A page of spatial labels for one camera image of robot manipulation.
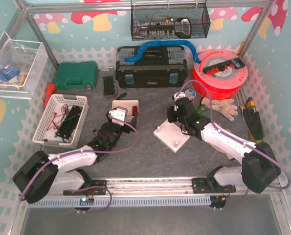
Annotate white plastic parts bin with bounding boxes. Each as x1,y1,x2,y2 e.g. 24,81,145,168
112,99,139,122

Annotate large red spring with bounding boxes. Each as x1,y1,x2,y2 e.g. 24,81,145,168
132,106,138,116

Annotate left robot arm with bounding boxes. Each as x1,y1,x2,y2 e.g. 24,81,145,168
13,107,138,204

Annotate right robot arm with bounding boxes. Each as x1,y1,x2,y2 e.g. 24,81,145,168
167,96,281,193

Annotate green brass pipe fitting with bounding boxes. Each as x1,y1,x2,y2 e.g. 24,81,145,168
196,104,208,116

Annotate black plastic toolbox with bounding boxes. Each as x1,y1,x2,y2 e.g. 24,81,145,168
115,46,188,89

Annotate white knit work glove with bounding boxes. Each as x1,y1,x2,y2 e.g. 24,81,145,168
201,97,238,121

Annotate black device in basket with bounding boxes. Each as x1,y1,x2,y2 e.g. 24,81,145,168
57,106,83,139

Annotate green plastic tool case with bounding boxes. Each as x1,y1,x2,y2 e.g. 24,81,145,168
54,61,98,90

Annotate orange pneumatic tubing reel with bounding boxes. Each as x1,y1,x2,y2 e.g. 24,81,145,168
191,49,248,100

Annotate white perforated basket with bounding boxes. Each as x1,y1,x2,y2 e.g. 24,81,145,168
32,94,89,149

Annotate yellow black tool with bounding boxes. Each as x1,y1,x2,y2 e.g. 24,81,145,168
245,97,256,110

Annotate black yellow work glove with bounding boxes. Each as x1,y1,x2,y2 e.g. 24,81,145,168
243,108,263,143

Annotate yellow rod in corner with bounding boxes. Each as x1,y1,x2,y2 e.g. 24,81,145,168
237,41,245,55

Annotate white peg base plate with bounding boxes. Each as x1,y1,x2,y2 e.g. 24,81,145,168
153,120,190,153

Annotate solder wire spool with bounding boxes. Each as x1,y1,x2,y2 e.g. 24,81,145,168
184,89,196,101

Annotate blue corrugated hose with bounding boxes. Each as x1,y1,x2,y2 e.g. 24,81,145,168
124,40,201,65

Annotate orange tool handle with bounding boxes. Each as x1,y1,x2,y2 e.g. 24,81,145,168
44,83,58,107

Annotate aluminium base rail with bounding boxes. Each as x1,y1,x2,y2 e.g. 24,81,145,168
19,178,280,196

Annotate black socket rail orange clips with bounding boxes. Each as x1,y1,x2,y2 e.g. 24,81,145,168
202,58,245,75

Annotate grey slotted cable duct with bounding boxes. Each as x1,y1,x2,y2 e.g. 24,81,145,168
30,196,211,208

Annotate black wire mesh shelf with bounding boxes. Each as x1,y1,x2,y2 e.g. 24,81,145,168
131,0,210,41

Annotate clear acrylic wall box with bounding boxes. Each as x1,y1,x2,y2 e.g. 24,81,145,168
0,32,48,100

